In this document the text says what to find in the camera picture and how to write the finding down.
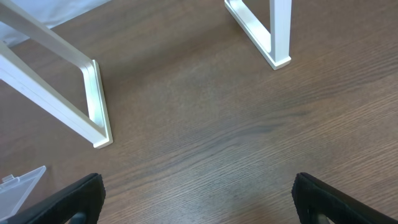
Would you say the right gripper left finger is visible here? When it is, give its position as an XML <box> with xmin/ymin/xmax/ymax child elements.
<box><xmin>0</xmin><ymin>172</ymin><xmax>107</xmax><ymax>224</ymax></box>

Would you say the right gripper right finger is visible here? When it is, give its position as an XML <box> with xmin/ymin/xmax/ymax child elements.
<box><xmin>291</xmin><ymin>172</ymin><xmax>398</xmax><ymax>224</ymax></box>

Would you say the red and yellow tip box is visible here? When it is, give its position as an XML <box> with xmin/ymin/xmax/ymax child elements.
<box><xmin>0</xmin><ymin>166</ymin><xmax>47</xmax><ymax>220</ymax></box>

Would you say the white and blue stand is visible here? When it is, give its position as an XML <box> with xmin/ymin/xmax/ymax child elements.
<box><xmin>0</xmin><ymin>0</ymin><xmax>292</xmax><ymax>149</ymax></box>

